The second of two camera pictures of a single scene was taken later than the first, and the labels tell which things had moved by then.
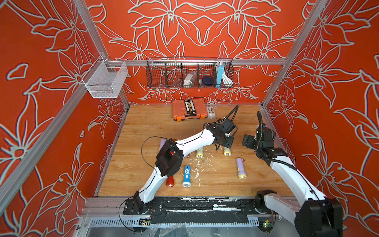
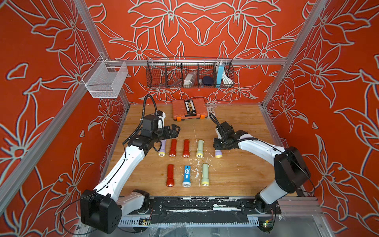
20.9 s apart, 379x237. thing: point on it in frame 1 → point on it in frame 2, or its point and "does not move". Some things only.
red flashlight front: x=170 y=181 does not move
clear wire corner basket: x=104 y=78 does not move
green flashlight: x=227 y=151 → x=205 y=179
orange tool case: x=191 y=108 does not move
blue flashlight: x=187 y=180 does not move
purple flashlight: x=242 y=174 → x=218 y=154
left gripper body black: x=227 y=141 → x=164 y=134
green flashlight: x=200 y=152 does not move
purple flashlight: x=163 y=141 does not move
